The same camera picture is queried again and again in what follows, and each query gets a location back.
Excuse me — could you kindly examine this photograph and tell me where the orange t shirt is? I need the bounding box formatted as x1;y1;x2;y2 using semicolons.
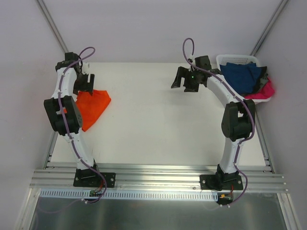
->
76;90;111;132

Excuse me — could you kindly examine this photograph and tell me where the white slotted cable duct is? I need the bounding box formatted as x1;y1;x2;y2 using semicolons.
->
40;189;218;202

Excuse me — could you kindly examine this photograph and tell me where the dark grey t shirt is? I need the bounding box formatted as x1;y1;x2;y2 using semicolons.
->
250;63;268;93

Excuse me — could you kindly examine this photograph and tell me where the white plastic laundry basket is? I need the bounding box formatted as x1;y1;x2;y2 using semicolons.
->
216;54;275;104

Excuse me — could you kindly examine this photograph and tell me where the pink t shirt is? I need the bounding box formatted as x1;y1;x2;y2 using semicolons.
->
244;79;275;100

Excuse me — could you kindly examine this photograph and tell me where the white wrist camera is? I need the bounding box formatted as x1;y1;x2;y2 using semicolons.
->
82;62;90;74
188;55;195;72

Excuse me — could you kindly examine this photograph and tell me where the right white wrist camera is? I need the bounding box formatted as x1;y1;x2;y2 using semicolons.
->
188;55;195;72

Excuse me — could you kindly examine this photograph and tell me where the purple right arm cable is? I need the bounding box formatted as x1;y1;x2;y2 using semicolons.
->
182;37;255;208

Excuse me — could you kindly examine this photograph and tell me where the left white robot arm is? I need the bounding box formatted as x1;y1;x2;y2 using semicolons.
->
44;52;116;188

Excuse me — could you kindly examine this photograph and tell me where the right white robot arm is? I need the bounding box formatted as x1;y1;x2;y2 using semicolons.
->
171;56;255;191

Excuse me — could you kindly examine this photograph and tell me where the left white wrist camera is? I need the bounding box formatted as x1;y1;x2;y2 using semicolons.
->
82;62;90;74

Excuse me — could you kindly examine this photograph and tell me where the aluminium mounting rail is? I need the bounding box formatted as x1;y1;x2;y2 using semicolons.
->
30;162;290;193

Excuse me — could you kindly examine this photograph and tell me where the blue t shirt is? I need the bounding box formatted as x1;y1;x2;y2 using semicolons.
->
220;63;255;94

